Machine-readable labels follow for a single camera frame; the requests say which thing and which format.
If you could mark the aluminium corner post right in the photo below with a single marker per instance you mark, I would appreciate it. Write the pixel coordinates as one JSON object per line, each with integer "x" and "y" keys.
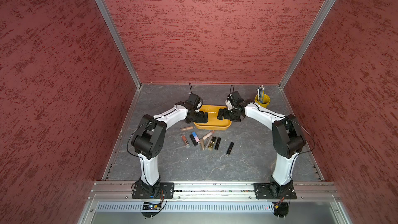
{"x": 313, "y": 30}

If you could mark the pens in cup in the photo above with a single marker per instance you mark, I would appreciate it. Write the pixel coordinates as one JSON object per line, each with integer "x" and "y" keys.
{"x": 260, "y": 94}

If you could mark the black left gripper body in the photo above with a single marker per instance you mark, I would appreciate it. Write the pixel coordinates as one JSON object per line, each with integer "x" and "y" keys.
{"x": 197, "y": 117}

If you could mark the yellow plastic storage tray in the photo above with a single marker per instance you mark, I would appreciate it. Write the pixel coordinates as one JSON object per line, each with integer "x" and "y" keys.
{"x": 213, "y": 122}

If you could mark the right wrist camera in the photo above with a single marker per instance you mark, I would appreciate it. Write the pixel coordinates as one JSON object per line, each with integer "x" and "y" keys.
{"x": 234, "y": 100}

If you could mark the aluminium front rail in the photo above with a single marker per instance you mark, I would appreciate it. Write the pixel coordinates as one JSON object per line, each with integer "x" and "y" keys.
{"x": 243, "y": 191}

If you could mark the brown clear lip gloss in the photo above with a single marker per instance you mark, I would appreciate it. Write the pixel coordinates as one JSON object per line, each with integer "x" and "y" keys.
{"x": 185, "y": 140}

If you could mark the silver pink lipstick tube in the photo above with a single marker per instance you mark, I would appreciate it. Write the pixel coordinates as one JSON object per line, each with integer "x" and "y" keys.
{"x": 208, "y": 141}

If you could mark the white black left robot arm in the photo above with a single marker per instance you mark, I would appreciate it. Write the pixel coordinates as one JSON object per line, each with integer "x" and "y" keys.
{"x": 148, "y": 138}

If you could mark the gold black square lipstick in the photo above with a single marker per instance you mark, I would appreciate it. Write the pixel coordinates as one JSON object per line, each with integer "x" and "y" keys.
{"x": 212, "y": 143}

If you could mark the yellow pen cup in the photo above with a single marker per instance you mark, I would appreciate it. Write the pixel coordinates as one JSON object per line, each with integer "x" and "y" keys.
{"x": 266, "y": 103}

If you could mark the pink nude lip gloss tube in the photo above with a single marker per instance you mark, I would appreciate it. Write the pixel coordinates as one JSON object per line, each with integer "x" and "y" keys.
{"x": 209, "y": 134}

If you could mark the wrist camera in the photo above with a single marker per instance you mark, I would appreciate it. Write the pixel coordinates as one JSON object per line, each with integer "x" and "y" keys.
{"x": 195, "y": 101}
{"x": 234, "y": 100}

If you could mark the black lipstick beside gradient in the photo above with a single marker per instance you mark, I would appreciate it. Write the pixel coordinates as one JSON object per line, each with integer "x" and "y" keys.
{"x": 195, "y": 143}

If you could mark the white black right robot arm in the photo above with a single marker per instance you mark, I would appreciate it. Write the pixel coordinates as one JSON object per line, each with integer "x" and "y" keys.
{"x": 287, "y": 134}

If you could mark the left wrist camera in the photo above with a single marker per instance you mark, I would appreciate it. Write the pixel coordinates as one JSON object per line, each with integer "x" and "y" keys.
{"x": 195, "y": 101}

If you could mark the black lipstick short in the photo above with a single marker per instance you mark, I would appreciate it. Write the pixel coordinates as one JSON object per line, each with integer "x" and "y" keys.
{"x": 217, "y": 143}

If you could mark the beige lipstick tube near tray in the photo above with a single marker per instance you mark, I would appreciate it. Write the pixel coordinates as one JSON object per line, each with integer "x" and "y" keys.
{"x": 188, "y": 128}

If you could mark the black lipstick with gold band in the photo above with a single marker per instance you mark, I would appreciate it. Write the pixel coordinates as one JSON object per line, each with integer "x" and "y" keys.
{"x": 230, "y": 149}

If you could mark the blue pink gradient lipstick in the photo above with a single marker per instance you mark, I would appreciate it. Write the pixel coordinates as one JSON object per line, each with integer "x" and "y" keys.
{"x": 195, "y": 137}

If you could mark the gold lipstick tube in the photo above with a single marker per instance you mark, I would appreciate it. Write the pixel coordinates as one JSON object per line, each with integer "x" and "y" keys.
{"x": 202, "y": 144}

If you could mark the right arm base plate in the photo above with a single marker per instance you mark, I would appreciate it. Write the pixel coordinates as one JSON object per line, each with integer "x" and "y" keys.
{"x": 273, "y": 191}

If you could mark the vented metal panel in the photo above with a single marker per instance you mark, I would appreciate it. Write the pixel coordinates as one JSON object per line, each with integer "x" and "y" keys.
{"x": 187, "y": 207}

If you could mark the aluminium corner post left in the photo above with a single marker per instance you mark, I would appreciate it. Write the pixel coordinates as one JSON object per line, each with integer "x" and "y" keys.
{"x": 118, "y": 41}

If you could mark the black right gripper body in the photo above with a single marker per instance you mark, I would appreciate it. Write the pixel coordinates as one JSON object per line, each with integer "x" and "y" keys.
{"x": 231, "y": 114}

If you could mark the aluminium corner post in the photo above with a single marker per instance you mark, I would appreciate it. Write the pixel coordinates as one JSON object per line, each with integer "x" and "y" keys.
{"x": 118, "y": 41}
{"x": 313, "y": 30}

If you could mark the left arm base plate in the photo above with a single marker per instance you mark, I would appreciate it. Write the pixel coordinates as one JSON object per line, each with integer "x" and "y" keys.
{"x": 161, "y": 190}

